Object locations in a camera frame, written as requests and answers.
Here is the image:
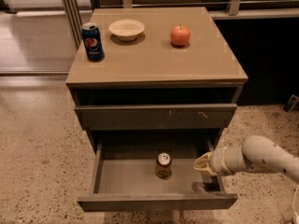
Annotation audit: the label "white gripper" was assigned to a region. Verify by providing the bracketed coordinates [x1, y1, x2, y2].
[193, 147, 233, 175]

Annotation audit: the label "orange soda can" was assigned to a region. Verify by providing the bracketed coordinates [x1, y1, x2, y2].
[155, 152, 172, 178]

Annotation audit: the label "blue Pepsi can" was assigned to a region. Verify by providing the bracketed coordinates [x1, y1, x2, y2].
[81, 23, 105, 62]

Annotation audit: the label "dark floor device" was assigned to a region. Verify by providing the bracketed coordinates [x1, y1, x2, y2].
[283, 94, 299, 112]

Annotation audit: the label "closed grey top drawer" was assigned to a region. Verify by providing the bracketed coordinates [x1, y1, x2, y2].
[75, 104, 236, 131]

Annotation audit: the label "red apple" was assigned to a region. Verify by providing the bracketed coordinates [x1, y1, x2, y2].
[170, 24, 191, 47]

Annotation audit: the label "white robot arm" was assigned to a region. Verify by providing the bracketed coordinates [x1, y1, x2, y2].
[193, 135, 299, 184]

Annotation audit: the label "white bowl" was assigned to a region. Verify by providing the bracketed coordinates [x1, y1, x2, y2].
[108, 19, 145, 41]

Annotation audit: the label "open grey middle drawer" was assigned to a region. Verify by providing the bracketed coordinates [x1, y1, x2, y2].
[78, 137, 237, 212]

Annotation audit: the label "grey drawer cabinet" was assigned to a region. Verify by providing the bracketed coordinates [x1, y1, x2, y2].
[66, 7, 248, 144]

